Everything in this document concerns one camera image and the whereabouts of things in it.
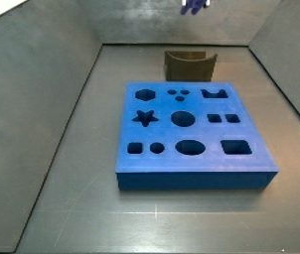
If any purple three prong object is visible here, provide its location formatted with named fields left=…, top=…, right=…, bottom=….
left=180, top=0, right=208, bottom=15

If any blue foam shape board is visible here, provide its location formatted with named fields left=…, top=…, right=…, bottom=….
left=115, top=82, right=278, bottom=191

